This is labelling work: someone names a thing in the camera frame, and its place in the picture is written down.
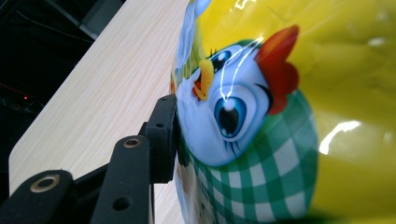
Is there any yellow seasoning packet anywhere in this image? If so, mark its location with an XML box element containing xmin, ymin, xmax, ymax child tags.
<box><xmin>170</xmin><ymin>0</ymin><xmax>396</xmax><ymax>224</ymax></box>

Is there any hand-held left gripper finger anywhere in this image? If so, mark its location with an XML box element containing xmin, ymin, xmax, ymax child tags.
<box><xmin>90</xmin><ymin>94</ymin><xmax>180</xmax><ymax>224</ymax></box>

